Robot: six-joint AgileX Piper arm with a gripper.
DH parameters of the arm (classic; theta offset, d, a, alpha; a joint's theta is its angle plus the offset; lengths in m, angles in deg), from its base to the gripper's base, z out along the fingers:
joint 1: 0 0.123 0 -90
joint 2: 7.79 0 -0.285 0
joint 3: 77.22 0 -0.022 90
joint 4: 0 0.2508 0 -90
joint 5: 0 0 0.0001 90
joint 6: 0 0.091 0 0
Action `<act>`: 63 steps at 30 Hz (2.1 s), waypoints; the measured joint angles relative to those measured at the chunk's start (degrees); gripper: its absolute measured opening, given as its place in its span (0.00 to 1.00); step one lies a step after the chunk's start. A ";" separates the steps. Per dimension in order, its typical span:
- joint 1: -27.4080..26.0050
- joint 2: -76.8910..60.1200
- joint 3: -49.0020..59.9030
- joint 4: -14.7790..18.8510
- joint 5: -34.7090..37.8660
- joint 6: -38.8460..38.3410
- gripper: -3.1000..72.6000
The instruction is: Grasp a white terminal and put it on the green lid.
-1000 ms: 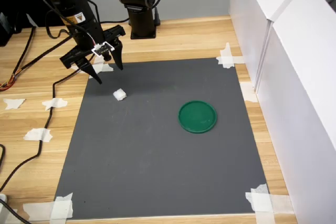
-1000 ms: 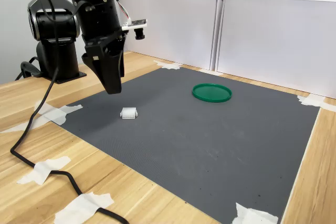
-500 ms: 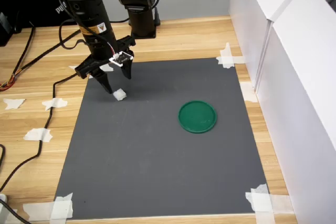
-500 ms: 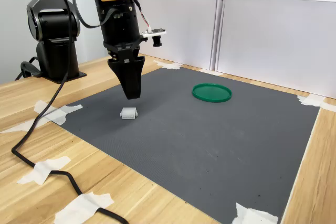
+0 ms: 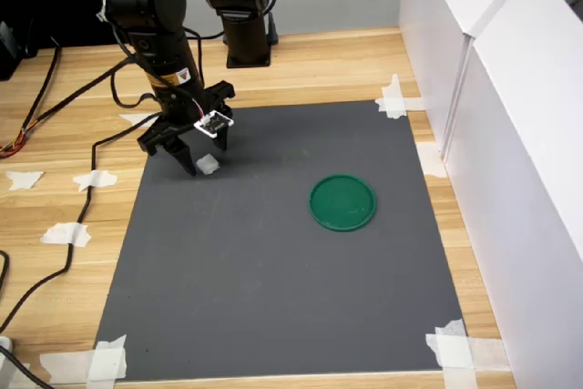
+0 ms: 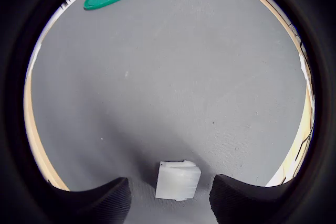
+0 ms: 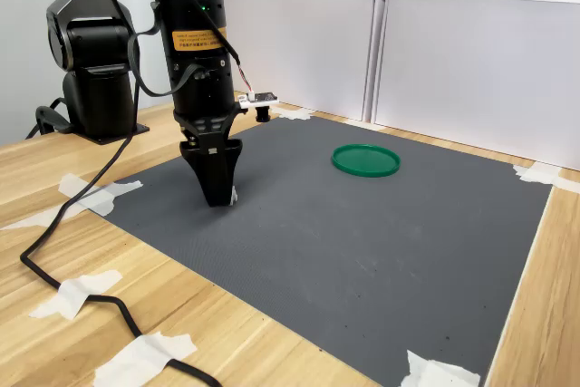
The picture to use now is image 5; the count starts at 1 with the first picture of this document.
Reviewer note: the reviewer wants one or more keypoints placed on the black box device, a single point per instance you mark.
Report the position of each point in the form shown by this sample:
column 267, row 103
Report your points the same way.
column 9, row 52

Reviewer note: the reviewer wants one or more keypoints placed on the white tape piece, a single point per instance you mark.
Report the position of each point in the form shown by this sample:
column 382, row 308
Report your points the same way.
column 451, row 348
column 136, row 119
column 64, row 234
column 25, row 179
column 95, row 179
column 107, row 357
column 432, row 161
column 394, row 104

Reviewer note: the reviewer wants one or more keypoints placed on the white partition box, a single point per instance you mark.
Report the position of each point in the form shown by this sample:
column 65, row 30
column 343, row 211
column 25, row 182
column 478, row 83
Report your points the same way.
column 524, row 179
column 432, row 43

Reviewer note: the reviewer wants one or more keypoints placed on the small white plastic terminal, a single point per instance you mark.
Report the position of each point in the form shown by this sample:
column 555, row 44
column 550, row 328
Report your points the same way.
column 207, row 165

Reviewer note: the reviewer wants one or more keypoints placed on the white power strip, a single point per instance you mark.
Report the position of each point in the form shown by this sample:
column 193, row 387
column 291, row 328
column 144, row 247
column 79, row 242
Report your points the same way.
column 5, row 344

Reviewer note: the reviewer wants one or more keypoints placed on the small white camera box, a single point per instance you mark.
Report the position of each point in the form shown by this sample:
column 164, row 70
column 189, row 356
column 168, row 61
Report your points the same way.
column 214, row 124

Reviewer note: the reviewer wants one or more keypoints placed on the round green lid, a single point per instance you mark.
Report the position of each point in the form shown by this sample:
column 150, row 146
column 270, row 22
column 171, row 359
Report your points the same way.
column 341, row 202

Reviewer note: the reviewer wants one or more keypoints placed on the dark grey mat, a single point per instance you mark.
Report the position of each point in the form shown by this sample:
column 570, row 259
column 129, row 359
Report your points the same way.
column 273, row 270

